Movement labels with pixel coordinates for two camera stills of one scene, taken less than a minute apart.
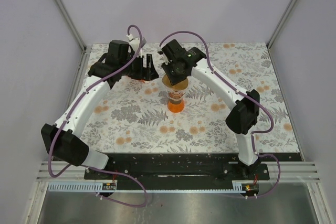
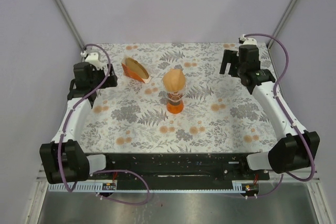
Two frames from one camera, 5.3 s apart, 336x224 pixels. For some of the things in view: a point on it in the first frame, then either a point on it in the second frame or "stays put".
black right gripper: (166, 66) -> (229, 57)
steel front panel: (289, 203) stays put
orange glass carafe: (176, 106) stays put
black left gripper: (148, 73) -> (109, 81)
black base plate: (185, 168) stays put
